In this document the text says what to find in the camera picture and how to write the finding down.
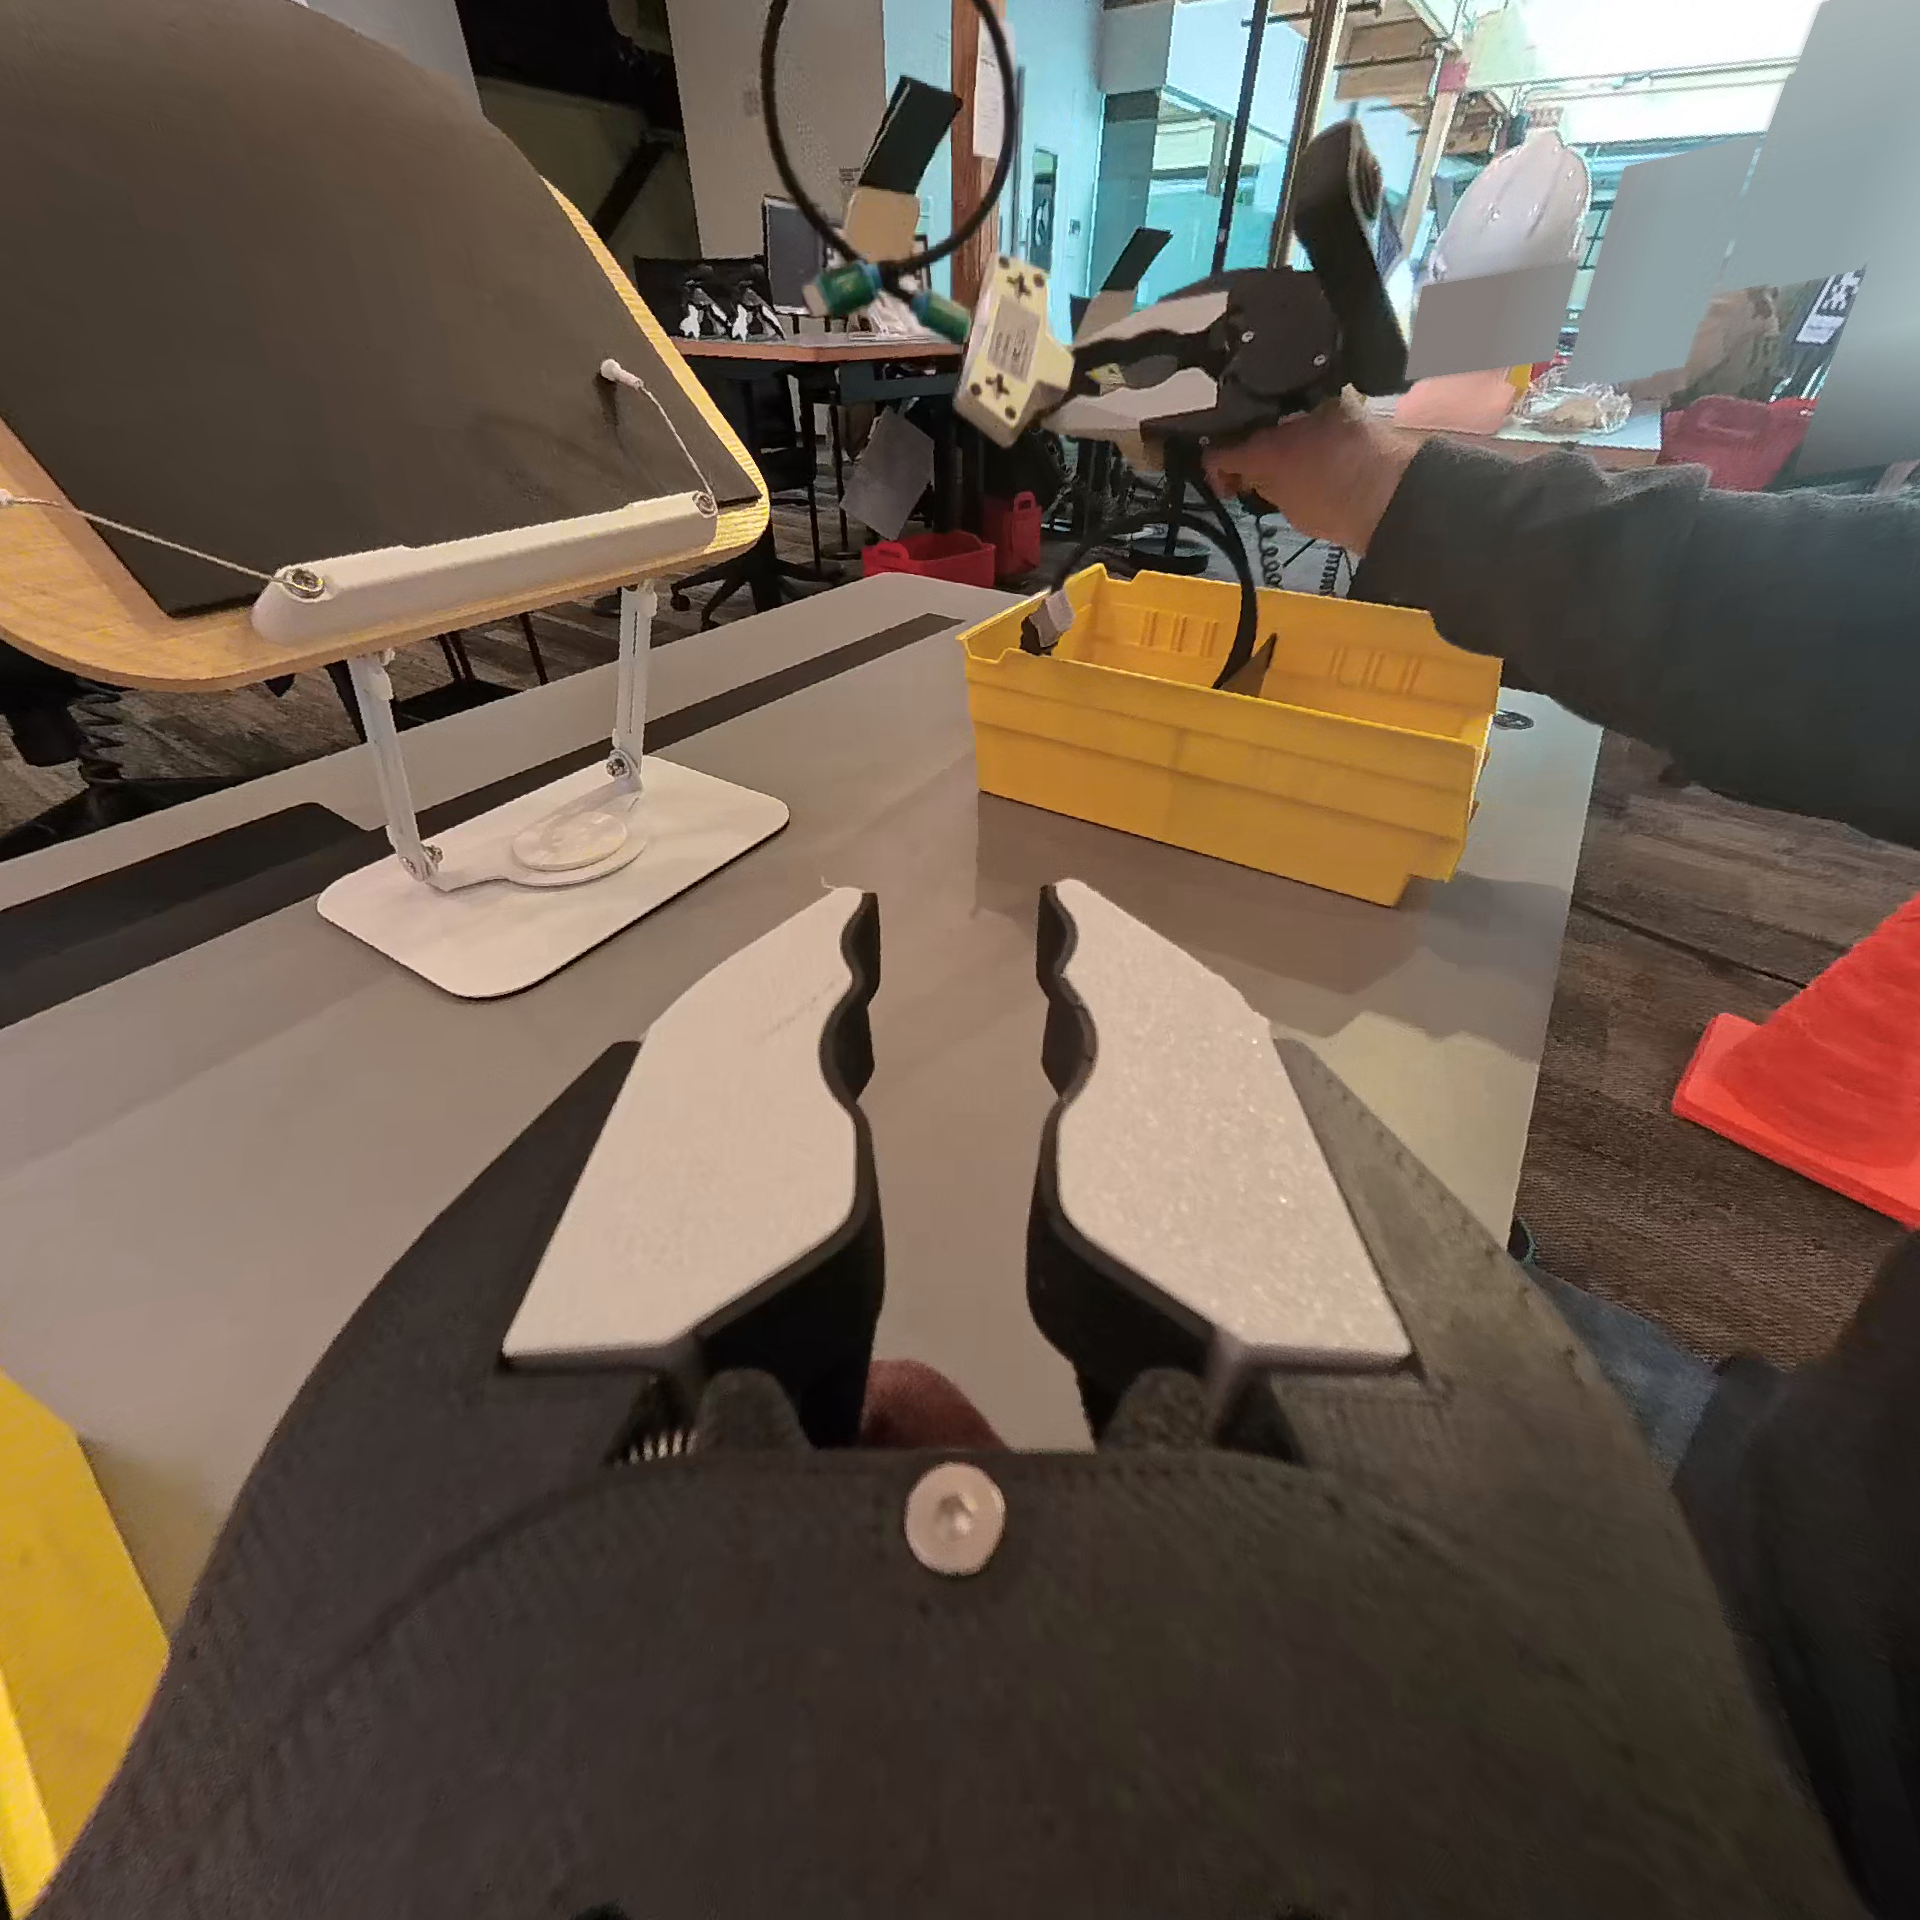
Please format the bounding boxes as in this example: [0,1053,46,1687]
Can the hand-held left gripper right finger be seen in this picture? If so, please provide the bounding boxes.
[1028,880,1418,1448]

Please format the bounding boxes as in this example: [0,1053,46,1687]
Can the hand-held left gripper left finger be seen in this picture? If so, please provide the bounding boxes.
[502,887,885,1450]

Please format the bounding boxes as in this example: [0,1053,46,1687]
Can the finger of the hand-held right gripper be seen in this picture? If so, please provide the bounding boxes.
[1063,371,1225,440]
[1067,284,1239,380]

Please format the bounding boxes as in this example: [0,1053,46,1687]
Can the braided HDMI cable green plugs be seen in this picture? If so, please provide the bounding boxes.
[759,0,1025,343]

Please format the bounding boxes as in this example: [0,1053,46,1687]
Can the yellow plastic bin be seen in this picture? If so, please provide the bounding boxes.
[958,562,1503,908]
[0,1371,170,1920]

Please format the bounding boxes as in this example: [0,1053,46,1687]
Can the person's right forearm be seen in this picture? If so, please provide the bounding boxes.
[1347,436,1920,848]

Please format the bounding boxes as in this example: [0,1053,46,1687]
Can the red floor bin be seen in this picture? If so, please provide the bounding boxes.
[862,528,1000,592]

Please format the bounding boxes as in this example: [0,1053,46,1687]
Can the white helmet on mannequin head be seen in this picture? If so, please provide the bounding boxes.
[1422,128,1592,288]

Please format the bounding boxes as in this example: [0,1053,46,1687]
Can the background board stand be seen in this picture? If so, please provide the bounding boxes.
[839,75,962,266]

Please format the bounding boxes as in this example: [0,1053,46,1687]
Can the wood-top background desk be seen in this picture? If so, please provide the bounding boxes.
[665,330,977,600]

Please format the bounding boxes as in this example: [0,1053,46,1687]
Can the red bag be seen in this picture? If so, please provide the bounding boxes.
[1654,392,1816,491]

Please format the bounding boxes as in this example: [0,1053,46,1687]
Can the person's dark hoodie torso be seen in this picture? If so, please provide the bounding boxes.
[1671,1245,1920,1920]

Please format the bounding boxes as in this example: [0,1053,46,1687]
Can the wooden book stand white base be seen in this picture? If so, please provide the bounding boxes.
[0,0,794,1002]

